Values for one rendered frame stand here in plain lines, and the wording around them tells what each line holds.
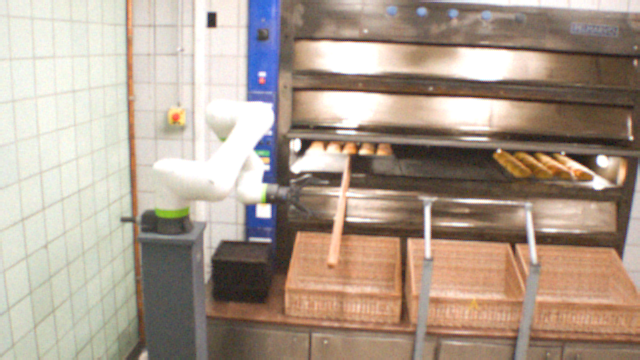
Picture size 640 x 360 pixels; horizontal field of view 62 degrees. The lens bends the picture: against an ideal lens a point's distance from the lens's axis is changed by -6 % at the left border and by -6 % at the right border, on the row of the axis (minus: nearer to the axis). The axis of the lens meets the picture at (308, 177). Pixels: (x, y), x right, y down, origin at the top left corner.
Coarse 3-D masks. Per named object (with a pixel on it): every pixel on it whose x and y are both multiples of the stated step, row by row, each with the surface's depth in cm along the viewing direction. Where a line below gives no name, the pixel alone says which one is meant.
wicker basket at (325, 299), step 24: (312, 240) 308; (360, 240) 305; (384, 240) 304; (336, 264) 306; (360, 264) 305; (384, 264) 304; (288, 288) 267; (312, 288) 265; (336, 288) 300; (360, 288) 301; (384, 288) 302; (288, 312) 271; (312, 312) 269; (336, 312) 267; (360, 312) 265; (384, 312) 274
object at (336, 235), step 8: (344, 176) 286; (344, 184) 269; (344, 192) 255; (344, 200) 243; (344, 208) 233; (336, 216) 220; (336, 224) 210; (336, 232) 201; (336, 240) 193; (336, 248) 186; (328, 256) 180; (336, 256) 180; (328, 264) 174
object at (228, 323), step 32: (224, 320) 268; (256, 320) 266; (288, 320) 265; (320, 320) 266; (224, 352) 272; (256, 352) 271; (288, 352) 269; (320, 352) 267; (352, 352) 265; (384, 352) 264; (448, 352) 261; (480, 352) 259; (512, 352) 257; (544, 352) 256; (576, 352) 254; (608, 352) 253
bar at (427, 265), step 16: (304, 192) 268; (320, 192) 267; (336, 192) 267; (352, 192) 267; (528, 208) 258; (528, 224) 254; (528, 272) 246; (528, 288) 244; (528, 304) 245; (528, 320) 247; (416, 336) 255; (528, 336) 249; (416, 352) 256
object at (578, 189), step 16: (320, 176) 304; (336, 176) 303; (352, 176) 302; (368, 176) 301; (384, 176) 301; (400, 176) 302; (416, 176) 303; (544, 192) 293; (560, 192) 292; (576, 192) 291; (592, 192) 291; (608, 192) 290
